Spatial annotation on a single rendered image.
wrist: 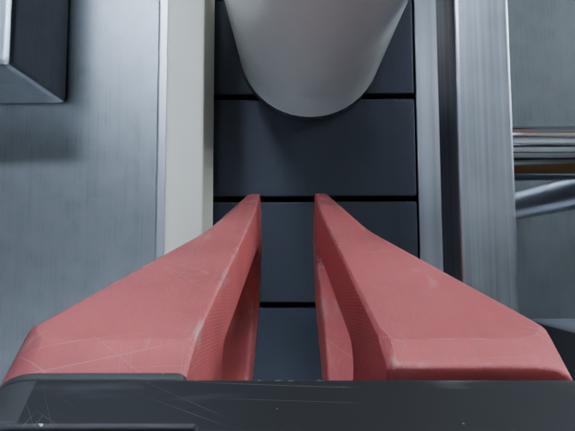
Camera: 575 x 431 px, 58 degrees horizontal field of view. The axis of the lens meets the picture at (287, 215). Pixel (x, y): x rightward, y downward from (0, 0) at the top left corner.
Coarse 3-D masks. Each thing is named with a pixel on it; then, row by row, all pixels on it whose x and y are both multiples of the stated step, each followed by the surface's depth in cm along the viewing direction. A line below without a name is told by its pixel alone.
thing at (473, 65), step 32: (448, 0) 11; (480, 0) 11; (448, 32) 11; (480, 32) 11; (448, 64) 11; (480, 64) 11; (448, 96) 11; (480, 96) 11; (448, 128) 11; (480, 128) 11; (512, 128) 11; (448, 160) 11; (480, 160) 11; (512, 160) 11; (448, 192) 11; (480, 192) 11; (512, 192) 11; (448, 224) 11; (480, 224) 11; (512, 224) 11; (448, 256) 11; (480, 256) 11; (512, 256) 11; (480, 288) 11; (512, 288) 11
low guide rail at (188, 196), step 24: (168, 0) 16; (192, 0) 16; (168, 24) 16; (192, 24) 16; (168, 48) 16; (192, 48) 16; (168, 72) 16; (192, 72) 16; (168, 96) 16; (192, 96) 16; (168, 120) 16; (192, 120) 16; (168, 144) 16; (192, 144) 16; (168, 168) 16; (192, 168) 16; (168, 192) 16; (192, 192) 16; (168, 216) 15; (192, 216) 15; (168, 240) 15
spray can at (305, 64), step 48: (240, 0) 12; (288, 0) 10; (336, 0) 10; (384, 0) 11; (240, 48) 16; (288, 48) 13; (336, 48) 13; (384, 48) 15; (288, 96) 17; (336, 96) 17
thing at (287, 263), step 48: (240, 96) 20; (384, 96) 20; (240, 144) 19; (288, 144) 19; (336, 144) 19; (384, 144) 19; (240, 192) 19; (288, 192) 19; (336, 192) 19; (384, 192) 19; (288, 240) 19; (288, 288) 19; (288, 336) 19
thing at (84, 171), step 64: (128, 0) 25; (512, 0) 25; (128, 64) 25; (512, 64) 24; (0, 128) 24; (64, 128) 24; (128, 128) 24; (0, 192) 24; (64, 192) 24; (128, 192) 24; (0, 256) 24; (64, 256) 24; (128, 256) 24; (0, 320) 24; (0, 384) 23
